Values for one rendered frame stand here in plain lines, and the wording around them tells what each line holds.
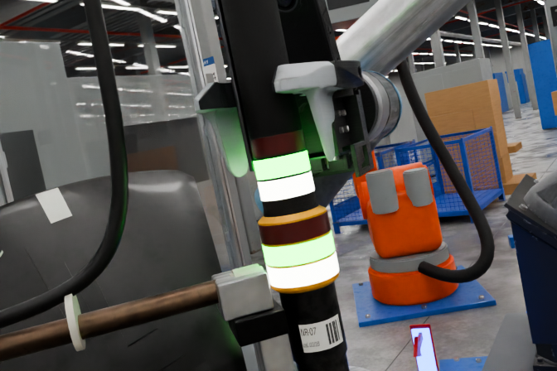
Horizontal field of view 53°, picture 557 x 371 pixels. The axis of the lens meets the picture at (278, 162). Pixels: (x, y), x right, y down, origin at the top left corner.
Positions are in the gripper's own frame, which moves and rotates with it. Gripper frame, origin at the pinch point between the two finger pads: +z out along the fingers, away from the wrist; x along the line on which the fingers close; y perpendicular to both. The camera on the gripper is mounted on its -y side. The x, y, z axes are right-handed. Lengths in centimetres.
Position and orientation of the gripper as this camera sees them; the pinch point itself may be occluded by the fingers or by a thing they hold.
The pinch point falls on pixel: (243, 83)
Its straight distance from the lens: 31.6
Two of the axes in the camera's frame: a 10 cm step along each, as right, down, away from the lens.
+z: -3.5, 1.2, -9.3
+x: -9.2, 1.6, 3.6
